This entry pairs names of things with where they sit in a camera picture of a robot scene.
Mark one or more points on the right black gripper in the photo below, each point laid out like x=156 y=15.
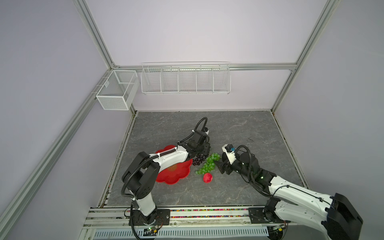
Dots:
x=221 y=166

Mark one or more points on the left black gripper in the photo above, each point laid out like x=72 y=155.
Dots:
x=206 y=149

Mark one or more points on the green grape bunch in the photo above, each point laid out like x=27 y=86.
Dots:
x=209 y=164

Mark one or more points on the dark purple grape bunch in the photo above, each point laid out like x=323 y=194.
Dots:
x=199 y=159

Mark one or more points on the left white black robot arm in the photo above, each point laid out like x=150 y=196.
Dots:
x=140 y=177

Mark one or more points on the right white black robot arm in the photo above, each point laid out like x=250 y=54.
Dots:
x=334 y=215

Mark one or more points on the red flower-shaped fruit bowl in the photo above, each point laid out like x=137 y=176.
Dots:
x=170 y=175

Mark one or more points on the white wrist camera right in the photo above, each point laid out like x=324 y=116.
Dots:
x=228 y=155

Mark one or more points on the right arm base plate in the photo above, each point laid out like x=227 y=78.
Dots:
x=264 y=215

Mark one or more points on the white wire wall rack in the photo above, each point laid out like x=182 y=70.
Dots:
x=186 y=78

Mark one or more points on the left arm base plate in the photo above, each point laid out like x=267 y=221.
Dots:
x=157 y=217

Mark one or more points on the white mesh wall basket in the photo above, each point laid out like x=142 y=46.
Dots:
x=118 y=90

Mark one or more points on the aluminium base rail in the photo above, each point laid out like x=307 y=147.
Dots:
x=176 y=223

